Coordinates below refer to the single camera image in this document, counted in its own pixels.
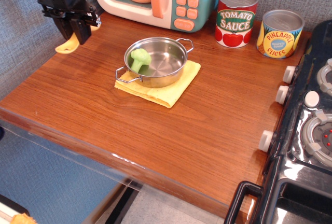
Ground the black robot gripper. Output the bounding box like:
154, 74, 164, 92
37, 0, 101, 45

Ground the yellow toy dish brush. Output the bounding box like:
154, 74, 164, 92
54, 24, 102, 54

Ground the stainless steel pot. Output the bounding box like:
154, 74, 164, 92
115, 37, 194, 88

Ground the green toy broccoli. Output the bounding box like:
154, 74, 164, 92
130, 48, 152, 73

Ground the yellow folded cloth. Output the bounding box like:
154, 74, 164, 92
114, 61, 201, 108

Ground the teal toy microwave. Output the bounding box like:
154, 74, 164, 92
92, 0, 224, 33

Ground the tomato sauce can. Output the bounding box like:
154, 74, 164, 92
215, 0, 258, 48

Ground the orange plush object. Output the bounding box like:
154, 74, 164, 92
10, 213, 37, 224

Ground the pineapple slices can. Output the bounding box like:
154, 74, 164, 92
256, 9, 305, 59

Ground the white stove knob middle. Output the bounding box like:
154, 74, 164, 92
275, 86, 289, 105

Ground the white stove knob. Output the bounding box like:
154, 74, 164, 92
283, 66, 296, 84
258, 130, 274, 152
275, 86, 289, 105

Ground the white stove knob upper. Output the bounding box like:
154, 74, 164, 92
283, 66, 296, 84

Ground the white stove knob lower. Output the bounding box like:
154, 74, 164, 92
258, 130, 274, 152

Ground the black toy stove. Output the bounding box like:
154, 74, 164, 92
225, 20, 331, 223

